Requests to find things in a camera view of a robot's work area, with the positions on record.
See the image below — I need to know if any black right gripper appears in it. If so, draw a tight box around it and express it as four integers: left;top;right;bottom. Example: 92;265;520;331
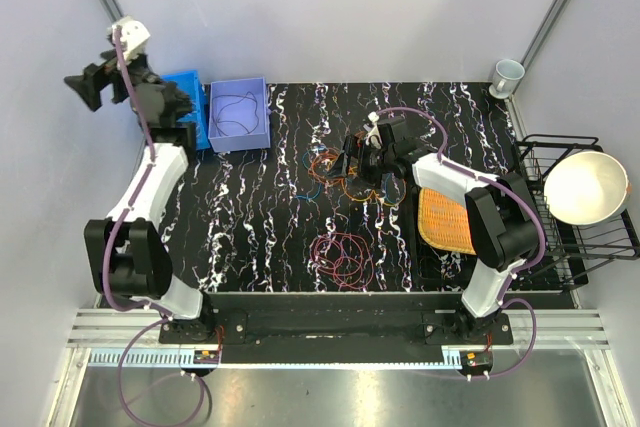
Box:
325;135;395;191

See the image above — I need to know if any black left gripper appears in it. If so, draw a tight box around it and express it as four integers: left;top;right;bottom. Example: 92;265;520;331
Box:
64;45;189;113

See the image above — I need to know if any brown cable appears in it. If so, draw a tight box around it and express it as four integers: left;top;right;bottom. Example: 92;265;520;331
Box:
213;91;262;138

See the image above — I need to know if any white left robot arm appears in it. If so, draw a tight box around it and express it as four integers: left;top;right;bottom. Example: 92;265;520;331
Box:
64;50;216;343

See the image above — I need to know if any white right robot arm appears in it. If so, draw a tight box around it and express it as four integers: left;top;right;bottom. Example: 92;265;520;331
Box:
327;113;546;344

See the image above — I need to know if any orange woven mat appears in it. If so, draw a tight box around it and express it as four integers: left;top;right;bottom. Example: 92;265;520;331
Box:
417;188;476;255

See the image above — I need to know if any blue plastic bin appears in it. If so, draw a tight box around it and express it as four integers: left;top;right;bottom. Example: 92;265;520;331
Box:
161;70;210;151

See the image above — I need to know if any lavender plastic box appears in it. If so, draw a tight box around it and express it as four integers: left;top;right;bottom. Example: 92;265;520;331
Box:
208;77;271;153

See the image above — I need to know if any white ceramic mug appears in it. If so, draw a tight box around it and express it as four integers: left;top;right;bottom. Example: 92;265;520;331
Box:
489;59;526;99

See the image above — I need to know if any large white bowl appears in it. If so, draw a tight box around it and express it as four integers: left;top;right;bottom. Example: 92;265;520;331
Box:
543;151;632;226

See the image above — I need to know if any yellow cable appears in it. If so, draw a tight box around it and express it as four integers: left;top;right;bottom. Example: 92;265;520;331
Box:
329;151;409;207

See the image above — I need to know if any orange cable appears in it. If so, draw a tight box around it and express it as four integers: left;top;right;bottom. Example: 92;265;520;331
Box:
307;146;386;204

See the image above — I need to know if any blue cable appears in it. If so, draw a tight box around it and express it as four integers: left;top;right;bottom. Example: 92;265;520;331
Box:
294;151;407;208

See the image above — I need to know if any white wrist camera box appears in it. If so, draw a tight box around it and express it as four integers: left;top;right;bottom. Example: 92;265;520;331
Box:
107;15;151;64

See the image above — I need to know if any pink cable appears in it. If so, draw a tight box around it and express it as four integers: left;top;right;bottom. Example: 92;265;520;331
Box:
307;229;376;292

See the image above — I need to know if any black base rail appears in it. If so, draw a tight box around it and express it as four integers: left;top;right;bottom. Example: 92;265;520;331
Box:
159;292;513;368

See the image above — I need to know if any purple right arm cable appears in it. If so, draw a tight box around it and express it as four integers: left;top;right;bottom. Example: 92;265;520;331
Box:
369;106;549;381

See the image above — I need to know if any black wire dish rack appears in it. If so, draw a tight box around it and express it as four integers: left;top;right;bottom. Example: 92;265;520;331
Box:
513;134;639;283

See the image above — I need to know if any aluminium frame rail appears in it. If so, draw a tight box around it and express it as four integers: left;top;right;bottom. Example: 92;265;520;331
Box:
68;309;610;350

